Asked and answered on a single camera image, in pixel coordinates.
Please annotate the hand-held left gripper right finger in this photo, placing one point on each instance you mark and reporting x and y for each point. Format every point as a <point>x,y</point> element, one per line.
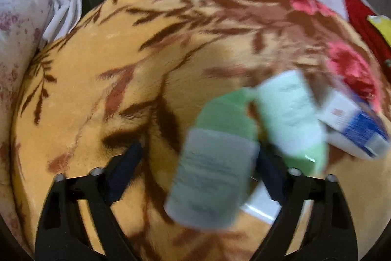
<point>272,180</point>

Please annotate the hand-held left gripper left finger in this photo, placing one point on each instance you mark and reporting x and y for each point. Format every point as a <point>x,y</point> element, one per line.
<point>128,163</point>

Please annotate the pale bottle green cap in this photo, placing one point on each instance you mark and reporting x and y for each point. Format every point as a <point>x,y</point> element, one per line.
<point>210,169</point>

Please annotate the long white tube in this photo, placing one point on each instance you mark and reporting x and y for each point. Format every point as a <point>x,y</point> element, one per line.
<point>259,207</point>

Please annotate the light green bottle white cap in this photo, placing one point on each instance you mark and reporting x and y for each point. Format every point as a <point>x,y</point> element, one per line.
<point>290,120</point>

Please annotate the blue and white carton box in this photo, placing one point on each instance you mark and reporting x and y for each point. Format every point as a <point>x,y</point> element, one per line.
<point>357,129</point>

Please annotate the yellow floral plush blanket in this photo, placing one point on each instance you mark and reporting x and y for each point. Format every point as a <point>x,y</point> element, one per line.
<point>122,50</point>

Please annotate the pink floral bolster pillow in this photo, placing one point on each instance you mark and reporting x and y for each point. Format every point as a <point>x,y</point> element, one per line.
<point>21,34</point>

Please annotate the red plush blanket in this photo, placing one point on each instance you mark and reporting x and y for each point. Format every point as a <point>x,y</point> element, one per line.
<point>360,22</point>

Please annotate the yellow printed pillow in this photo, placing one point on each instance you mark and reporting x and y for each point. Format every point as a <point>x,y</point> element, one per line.
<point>381,25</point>

